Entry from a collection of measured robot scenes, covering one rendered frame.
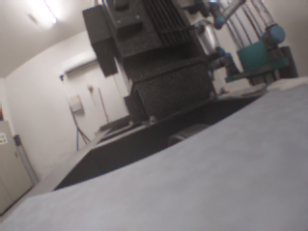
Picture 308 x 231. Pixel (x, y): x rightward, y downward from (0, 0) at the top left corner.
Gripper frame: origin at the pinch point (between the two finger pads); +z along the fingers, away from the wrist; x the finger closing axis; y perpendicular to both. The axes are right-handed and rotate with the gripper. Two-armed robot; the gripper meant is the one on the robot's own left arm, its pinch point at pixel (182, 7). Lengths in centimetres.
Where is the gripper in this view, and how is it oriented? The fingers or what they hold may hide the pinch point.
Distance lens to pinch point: 96.2
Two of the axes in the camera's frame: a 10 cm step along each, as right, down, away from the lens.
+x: 2.0, 0.1, -9.8
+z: -9.1, 3.8, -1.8
